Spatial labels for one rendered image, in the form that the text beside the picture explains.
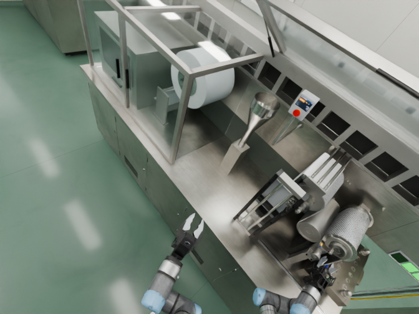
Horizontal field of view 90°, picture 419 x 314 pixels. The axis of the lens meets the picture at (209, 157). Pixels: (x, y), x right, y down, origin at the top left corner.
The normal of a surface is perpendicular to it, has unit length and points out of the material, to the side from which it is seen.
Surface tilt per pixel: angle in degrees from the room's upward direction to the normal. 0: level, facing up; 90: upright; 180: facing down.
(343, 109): 90
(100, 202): 0
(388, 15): 90
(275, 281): 0
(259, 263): 0
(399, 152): 90
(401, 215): 90
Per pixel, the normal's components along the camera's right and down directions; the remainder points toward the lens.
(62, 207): 0.25, -0.58
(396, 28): -0.72, 0.41
